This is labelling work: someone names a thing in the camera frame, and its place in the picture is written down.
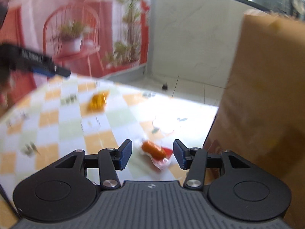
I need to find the printed wall cloth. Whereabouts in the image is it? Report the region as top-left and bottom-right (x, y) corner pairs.
(0, 0), (153, 105)

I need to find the small orange sachet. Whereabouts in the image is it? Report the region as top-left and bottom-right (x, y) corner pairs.
(86, 91), (110, 112)

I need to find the brown cardboard box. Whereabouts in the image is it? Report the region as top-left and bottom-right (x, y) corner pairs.
(202, 8), (305, 229)

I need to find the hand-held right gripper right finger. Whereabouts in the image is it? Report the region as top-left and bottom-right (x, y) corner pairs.
(173, 139), (253, 189)

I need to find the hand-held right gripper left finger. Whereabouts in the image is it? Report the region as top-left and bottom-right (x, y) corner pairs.
(54, 139), (133, 189)

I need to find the white plastic bag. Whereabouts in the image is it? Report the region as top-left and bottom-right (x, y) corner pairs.
(292, 0), (305, 17)

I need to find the checkered flower tablecloth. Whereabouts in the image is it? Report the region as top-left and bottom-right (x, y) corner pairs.
(0, 73), (220, 196)

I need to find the red sausage clear wrapper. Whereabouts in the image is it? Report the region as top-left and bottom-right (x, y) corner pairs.
(138, 139), (174, 171)

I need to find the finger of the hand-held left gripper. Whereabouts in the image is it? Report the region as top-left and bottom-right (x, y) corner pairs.
(19, 46), (72, 79)

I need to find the white caster leg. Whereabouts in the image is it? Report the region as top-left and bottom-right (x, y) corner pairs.
(152, 75), (171, 91)

